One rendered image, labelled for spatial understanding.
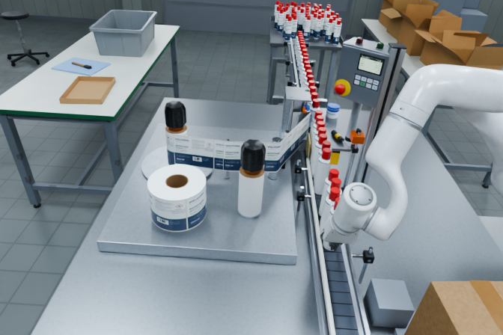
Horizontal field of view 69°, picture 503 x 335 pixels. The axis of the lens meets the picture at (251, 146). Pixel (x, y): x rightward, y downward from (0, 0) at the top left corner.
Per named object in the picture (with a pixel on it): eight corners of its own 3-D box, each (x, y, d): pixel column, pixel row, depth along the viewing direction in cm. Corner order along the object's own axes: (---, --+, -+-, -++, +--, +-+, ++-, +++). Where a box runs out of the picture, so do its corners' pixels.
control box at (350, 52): (343, 87, 139) (353, 36, 128) (387, 100, 130) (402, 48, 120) (331, 95, 132) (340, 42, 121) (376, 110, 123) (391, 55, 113)
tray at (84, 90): (78, 81, 246) (78, 75, 244) (115, 81, 248) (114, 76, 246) (60, 103, 217) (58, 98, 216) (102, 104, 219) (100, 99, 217)
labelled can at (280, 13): (273, 21, 371) (275, 0, 360) (329, 25, 370) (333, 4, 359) (273, 34, 332) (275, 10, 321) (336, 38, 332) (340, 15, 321)
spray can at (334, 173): (316, 210, 140) (324, 167, 128) (328, 209, 141) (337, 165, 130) (321, 220, 135) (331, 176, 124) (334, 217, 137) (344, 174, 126)
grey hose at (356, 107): (343, 137, 149) (354, 89, 137) (352, 137, 149) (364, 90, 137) (345, 141, 146) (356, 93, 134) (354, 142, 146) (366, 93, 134)
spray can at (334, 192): (316, 229, 132) (325, 185, 120) (330, 229, 132) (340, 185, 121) (319, 240, 127) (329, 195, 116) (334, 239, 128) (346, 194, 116)
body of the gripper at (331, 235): (362, 210, 107) (352, 226, 116) (327, 208, 107) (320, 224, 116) (365, 235, 103) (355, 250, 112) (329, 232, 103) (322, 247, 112)
